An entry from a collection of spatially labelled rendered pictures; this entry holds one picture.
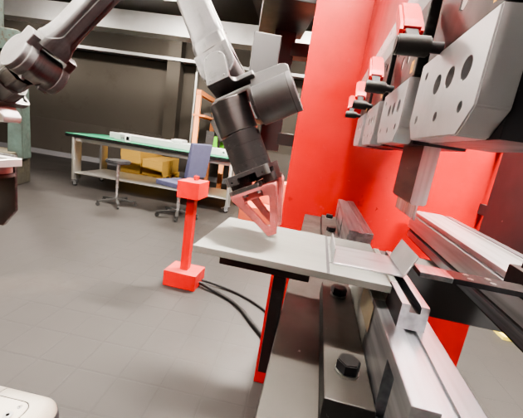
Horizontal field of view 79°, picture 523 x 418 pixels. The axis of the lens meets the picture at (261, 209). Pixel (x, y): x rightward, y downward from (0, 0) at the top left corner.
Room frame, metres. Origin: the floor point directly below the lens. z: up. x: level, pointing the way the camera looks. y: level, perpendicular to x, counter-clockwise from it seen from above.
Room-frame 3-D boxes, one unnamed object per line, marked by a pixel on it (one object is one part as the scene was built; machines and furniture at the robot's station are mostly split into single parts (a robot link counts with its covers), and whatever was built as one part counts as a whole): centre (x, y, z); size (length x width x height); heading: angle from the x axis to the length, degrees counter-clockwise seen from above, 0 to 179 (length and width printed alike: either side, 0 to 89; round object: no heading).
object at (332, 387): (0.42, -0.14, 0.89); 0.30 x 0.05 x 0.03; 171
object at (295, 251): (0.47, -0.06, 1.00); 0.26 x 0.18 x 0.01; 81
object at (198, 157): (4.04, 1.08, 0.50); 0.58 x 0.55 x 0.99; 85
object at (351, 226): (1.00, -0.29, 0.92); 0.50 x 0.06 x 0.10; 171
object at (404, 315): (0.42, -0.20, 0.99); 0.20 x 0.03 x 0.03; 171
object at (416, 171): (0.45, -0.21, 1.13); 0.10 x 0.02 x 0.10; 171
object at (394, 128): (0.48, -0.21, 1.26); 0.15 x 0.09 x 0.17; 171
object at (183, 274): (2.23, 0.51, 0.42); 0.25 x 0.20 x 0.83; 81
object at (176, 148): (5.12, 1.72, 0.48); 2.75 x 1.00 x 0.96; 84
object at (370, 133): (0.67, -0.24, 1.26); 0.15 x 0.09 x 0.17; 171
